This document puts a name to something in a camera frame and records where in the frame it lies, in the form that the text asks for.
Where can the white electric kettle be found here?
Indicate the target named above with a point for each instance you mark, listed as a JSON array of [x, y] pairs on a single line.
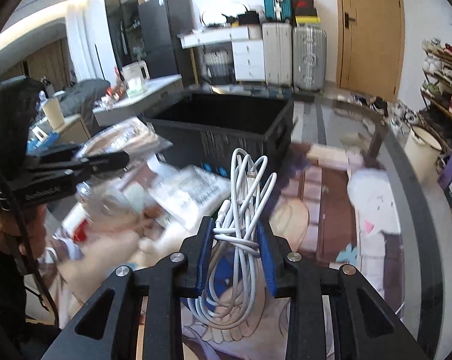
[[137, 69]]

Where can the red balloon glue bag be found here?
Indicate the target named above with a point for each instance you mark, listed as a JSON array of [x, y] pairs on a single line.
[[76, 224]]

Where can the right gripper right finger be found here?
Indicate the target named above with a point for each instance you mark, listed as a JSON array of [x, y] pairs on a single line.
[[363, 325]]

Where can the grey side table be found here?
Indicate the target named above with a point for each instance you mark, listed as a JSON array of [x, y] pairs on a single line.
[[157, 89]]

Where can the white plush toy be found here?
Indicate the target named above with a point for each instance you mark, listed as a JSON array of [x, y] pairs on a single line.
[[84, 276]]

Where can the white medicine sachet pack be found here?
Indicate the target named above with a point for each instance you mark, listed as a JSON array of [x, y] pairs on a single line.
[[191, 194]]

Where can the white enamel bucket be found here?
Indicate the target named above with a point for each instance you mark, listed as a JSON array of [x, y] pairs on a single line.
[[422, 149]]

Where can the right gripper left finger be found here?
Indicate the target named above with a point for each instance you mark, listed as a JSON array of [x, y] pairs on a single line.
[[106, 327]]

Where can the woven laundry basket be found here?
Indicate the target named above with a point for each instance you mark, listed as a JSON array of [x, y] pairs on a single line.
[[218, 65]]

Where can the wooden door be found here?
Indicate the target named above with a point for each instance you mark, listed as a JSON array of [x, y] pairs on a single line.
[[370, 46]]

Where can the white suitcase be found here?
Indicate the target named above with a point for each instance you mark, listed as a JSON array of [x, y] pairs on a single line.
[[277, 49]]

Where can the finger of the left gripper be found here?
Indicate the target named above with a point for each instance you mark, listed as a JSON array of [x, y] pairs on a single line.
[[56, 154], [87, 167]]

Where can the left hand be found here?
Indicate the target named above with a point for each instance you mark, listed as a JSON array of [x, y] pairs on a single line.
[[36, 231]]

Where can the paper cup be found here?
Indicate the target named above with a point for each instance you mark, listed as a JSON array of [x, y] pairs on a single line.
[[53, 113]]

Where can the white drawer desk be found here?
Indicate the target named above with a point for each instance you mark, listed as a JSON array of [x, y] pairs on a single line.
[[239, 48]]

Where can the black cardboard box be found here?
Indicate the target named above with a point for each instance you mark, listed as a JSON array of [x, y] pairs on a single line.
[[205, 128]]

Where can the black refrigerator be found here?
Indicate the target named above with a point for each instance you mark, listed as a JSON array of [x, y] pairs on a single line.
[[162, 21]]

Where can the bag of beige rope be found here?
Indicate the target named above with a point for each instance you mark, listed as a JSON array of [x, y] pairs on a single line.
[[131, 136]]

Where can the stack of shoe boxes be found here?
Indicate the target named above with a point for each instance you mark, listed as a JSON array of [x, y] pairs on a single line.
[[305, 13]]

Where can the shoe rack with shoes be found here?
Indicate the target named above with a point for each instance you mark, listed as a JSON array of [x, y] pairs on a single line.
[[436, 90]]

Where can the bag of white rope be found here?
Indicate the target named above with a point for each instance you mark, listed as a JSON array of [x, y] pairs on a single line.
[[107, 205]]

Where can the anime print table mat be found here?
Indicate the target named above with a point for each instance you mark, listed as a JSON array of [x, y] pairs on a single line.
[[231, 281]]

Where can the green wet wipes pack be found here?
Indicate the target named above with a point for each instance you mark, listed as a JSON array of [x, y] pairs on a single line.
[[135, 87]]

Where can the silver suitcase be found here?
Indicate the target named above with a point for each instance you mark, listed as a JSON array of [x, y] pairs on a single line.
[[309, 58]]

